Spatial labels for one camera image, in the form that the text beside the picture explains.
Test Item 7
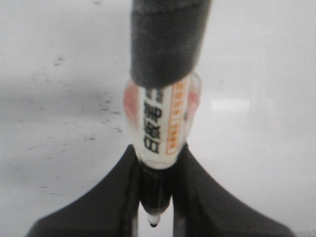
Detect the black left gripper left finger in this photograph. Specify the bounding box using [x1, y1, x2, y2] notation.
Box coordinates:
[27, 145, 140, 237]

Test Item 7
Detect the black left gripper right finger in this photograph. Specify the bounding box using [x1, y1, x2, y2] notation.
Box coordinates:
[172, 145, 295, 237]

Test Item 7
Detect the white whiteboard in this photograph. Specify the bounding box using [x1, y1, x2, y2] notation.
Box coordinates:
[0, 0, 316, 237]

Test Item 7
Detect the black white whiteboard marker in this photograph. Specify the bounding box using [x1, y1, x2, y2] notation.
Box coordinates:
[123, 0, 211, 227]

